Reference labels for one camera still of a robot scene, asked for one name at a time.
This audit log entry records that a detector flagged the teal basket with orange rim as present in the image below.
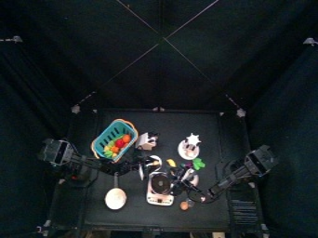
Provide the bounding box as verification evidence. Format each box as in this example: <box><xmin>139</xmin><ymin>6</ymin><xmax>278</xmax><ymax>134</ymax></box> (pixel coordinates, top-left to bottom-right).
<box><xmin>91</xmin><ymin>118</ymin><xmax>139</xmax><ymax>164</ymax></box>

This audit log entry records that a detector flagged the green toy leaf vegetable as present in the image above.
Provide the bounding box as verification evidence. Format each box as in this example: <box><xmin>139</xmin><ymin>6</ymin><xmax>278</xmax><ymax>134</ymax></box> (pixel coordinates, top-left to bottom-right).
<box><xmin>191</xmin><ymin>157</ymin><xmax>207</xmax><ymax>171</ymax></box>

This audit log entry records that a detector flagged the white jagged eggshell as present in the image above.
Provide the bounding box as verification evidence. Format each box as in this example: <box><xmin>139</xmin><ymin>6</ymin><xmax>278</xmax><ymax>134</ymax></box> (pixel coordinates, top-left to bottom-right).
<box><xmin>184</xmin><ymin>132</ymin><xmax>203</xmax><ymax>147</ymax></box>

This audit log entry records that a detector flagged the white black toy cow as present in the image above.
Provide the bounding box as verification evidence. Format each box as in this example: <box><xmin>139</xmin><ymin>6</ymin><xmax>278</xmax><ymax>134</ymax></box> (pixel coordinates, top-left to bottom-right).
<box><xmin>135</xmin><ymin>132</ymin><xmax>160</xmax><ymax>152</ymax></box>

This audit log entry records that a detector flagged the white kitchen scale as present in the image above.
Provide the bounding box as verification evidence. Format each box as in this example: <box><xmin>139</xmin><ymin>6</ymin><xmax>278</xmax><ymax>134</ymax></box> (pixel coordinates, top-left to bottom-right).
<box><xmin>146</xmin><ymin>171</ymin><xmax>176</xmax><ymax>207</ymax></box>

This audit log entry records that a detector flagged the white round plate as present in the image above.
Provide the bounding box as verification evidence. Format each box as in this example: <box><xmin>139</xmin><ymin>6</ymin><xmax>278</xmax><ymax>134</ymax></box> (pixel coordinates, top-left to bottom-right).
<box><xmin>176</xmin><ymin>139</ymin><xmax>202</xmax><ymax>161</ymax></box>

